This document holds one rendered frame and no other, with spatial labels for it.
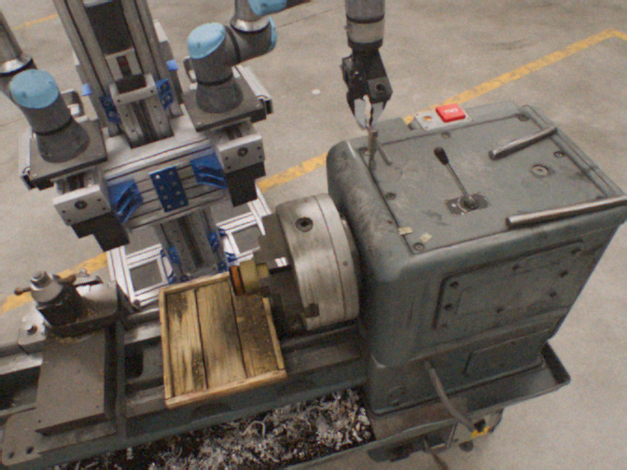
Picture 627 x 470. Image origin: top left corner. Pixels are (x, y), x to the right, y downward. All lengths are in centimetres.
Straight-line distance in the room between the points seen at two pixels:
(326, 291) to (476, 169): 45
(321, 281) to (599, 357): 170
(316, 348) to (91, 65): 108
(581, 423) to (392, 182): 151
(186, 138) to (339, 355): 86
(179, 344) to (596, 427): 169
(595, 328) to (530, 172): 148
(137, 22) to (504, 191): 114
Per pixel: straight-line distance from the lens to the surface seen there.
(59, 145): 157
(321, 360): 129
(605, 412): 239
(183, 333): 138
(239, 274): 115
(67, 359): 136
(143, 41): 166
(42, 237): 327
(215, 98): 156
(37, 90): 151
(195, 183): 170
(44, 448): 133
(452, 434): 184
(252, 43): 154
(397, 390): 145
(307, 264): 103
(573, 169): 125
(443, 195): 110
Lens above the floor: 201
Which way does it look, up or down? 48 degrees down
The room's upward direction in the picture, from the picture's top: 6 degrees counter-clockwise
